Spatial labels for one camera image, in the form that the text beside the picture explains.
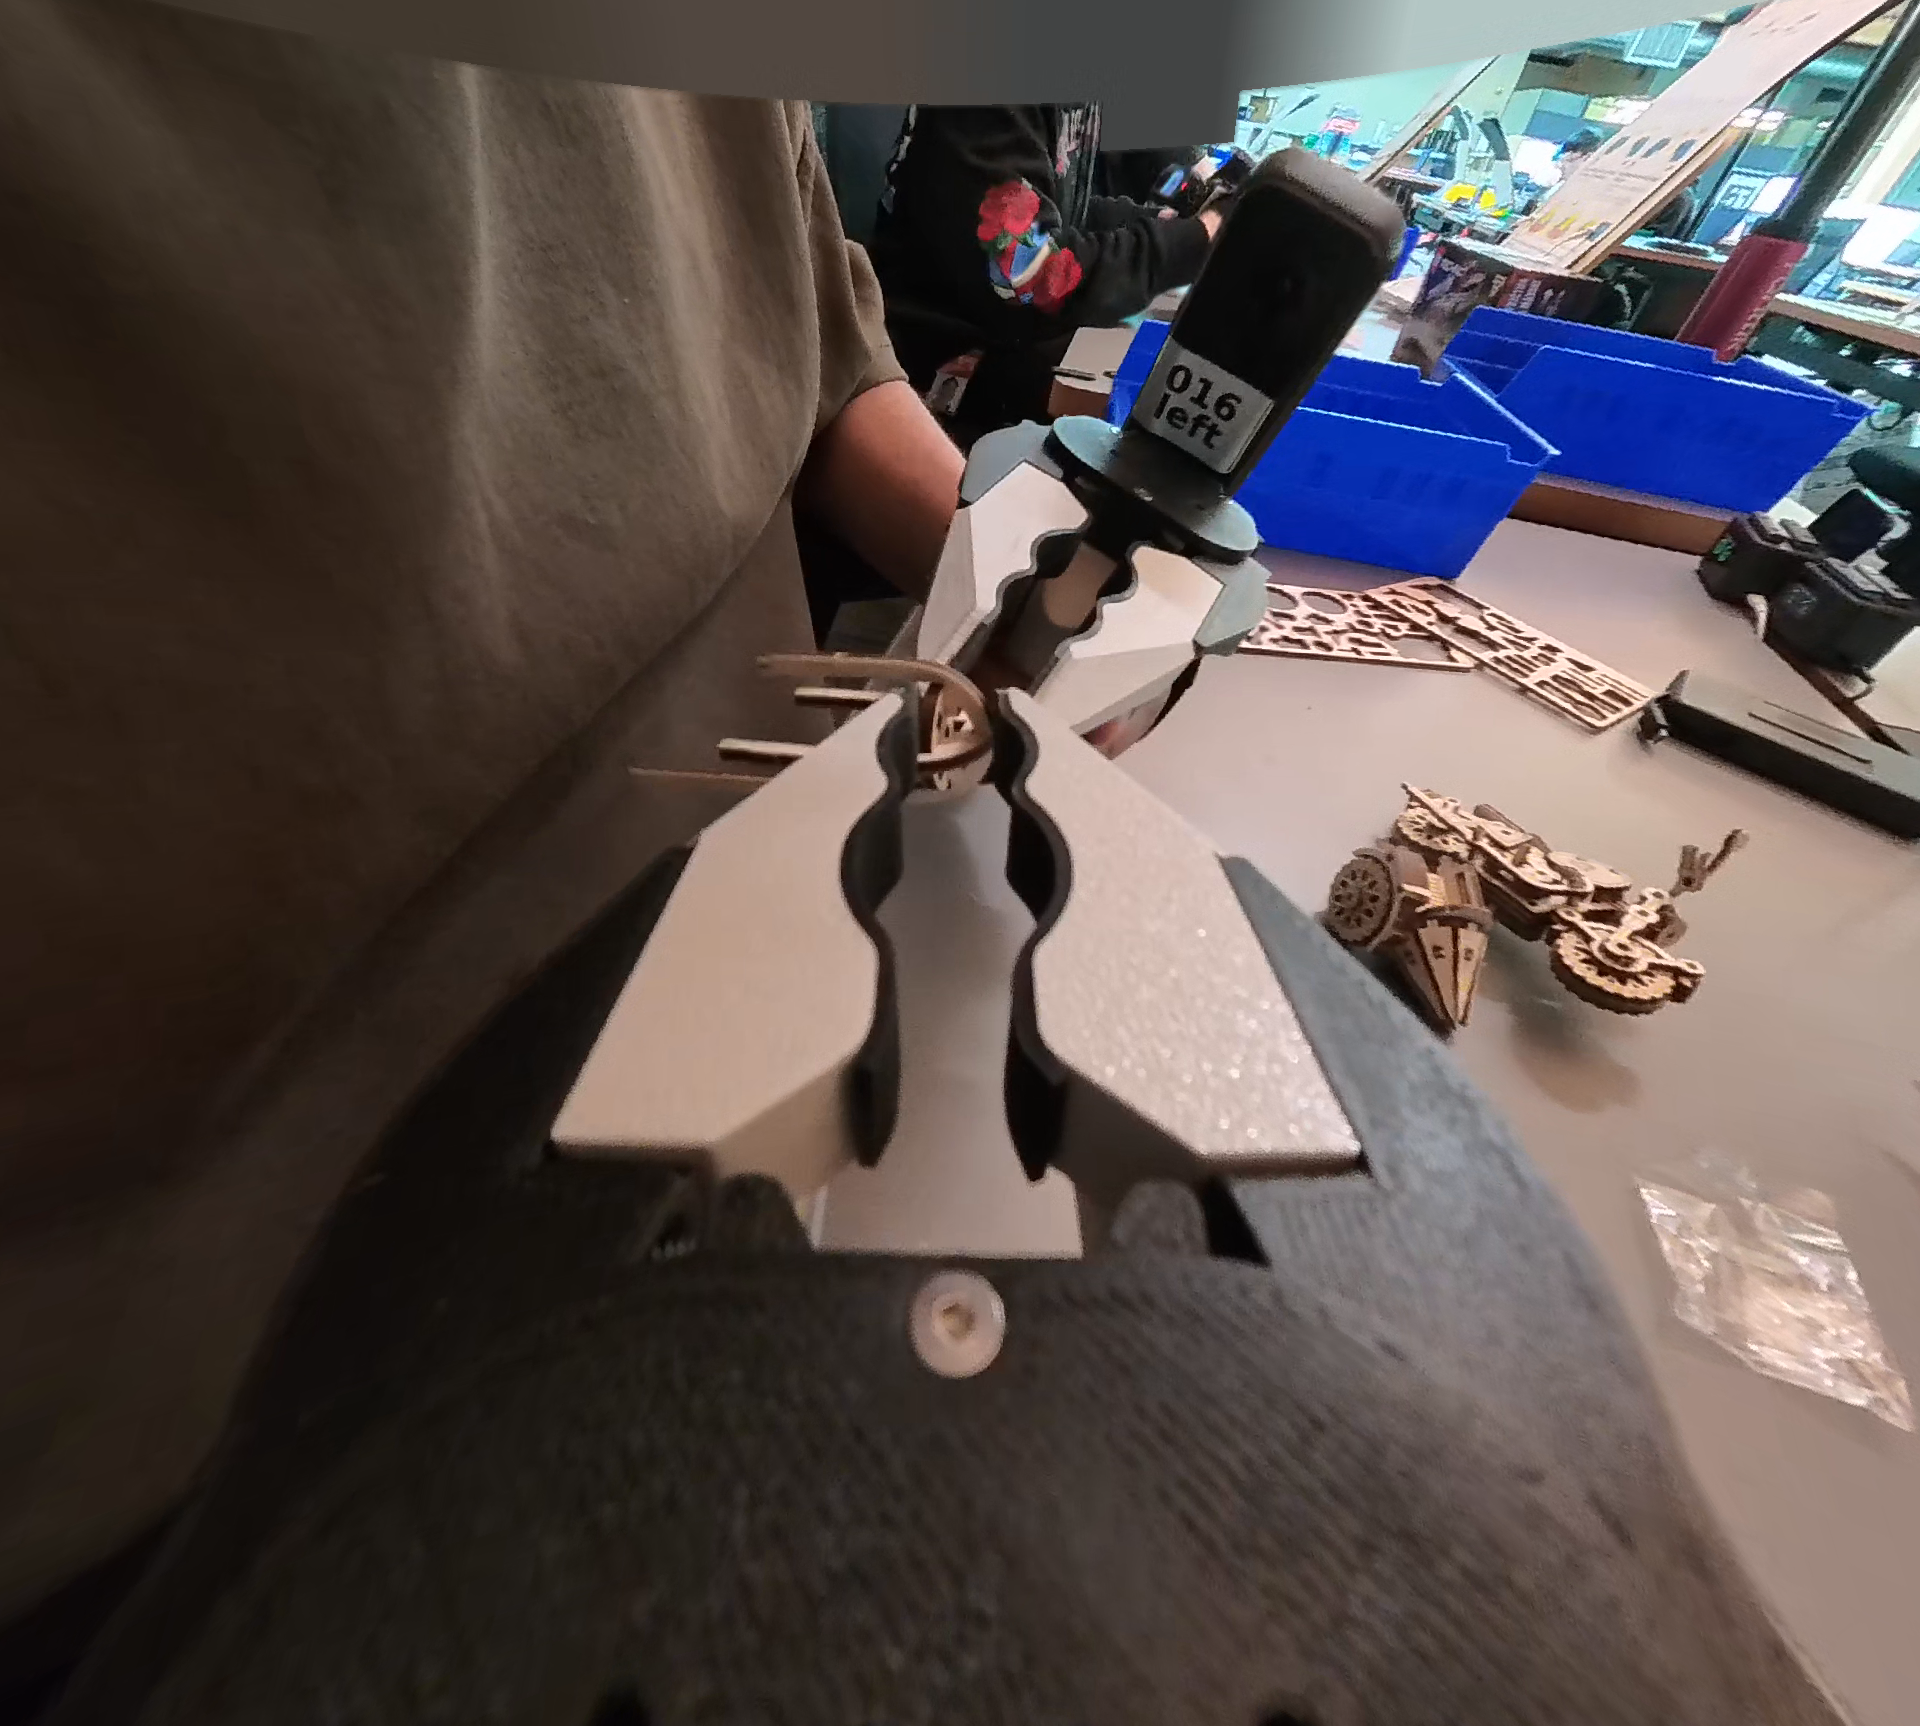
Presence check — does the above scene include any laser-cut wooden parts sheet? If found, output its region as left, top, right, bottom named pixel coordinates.
left=1236, top=577, right=1480, bottom=675
left=1410, top=577, right=1662, bottom=737

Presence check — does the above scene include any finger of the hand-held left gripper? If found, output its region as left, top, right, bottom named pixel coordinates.
left=1046, top=539, right=1278, bottom=745
left=914, top=420, right=1100, bottom=708

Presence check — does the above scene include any clear plastic bag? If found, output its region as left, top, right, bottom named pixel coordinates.
left=1633, top=1151, right=1916, bottom=1432

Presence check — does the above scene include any wooden wheel model part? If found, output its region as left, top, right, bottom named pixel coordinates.
left=630, top=648, right=1003, bottom=805

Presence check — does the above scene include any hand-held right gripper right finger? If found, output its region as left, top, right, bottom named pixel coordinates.
left=989, top=687, right=1367, bottom=1240

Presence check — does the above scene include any black battery charger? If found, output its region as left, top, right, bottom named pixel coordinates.
left=1762, top=552, right=1920, bottom=677
left=1698, top=509, right=1823, bottom=605

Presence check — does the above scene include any grey desk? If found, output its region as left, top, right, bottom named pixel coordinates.
left=816, top=466, right=1920, bottom=1726

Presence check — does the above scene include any person's left forearm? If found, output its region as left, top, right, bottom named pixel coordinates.
left=791, top=380, right=969, bottom=603

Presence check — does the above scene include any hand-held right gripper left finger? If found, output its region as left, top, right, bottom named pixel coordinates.
left=547, top=687, right=924, bottom=1252

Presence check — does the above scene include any leaning printed board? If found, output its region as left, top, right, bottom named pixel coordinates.
left=1499, top=0, right=1920, bottom=267

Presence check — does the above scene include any wooden motorcycle model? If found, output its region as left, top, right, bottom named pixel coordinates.
left=1386, top=784, right=1751, bottom=1018

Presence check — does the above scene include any printed model box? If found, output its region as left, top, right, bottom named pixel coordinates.
left=1398, top=240, right=1601, bottom=375

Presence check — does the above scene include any maroon padded post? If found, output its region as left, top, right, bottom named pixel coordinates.
left=1676, top=225, right=1797, bottom=358

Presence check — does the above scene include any black flat stand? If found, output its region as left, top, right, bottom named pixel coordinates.
left=1637, top=669, right=1920, bottom=844

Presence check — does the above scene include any blue plastic bin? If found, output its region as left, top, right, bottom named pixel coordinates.
left=1109, top=316, right=1561, bottom=575
left=1445, top=304, right=1878, bottom=516

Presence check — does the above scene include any wedge-shaped wooden model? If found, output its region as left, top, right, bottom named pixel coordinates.
left=1324, top=844, right=1498, bottom=1037

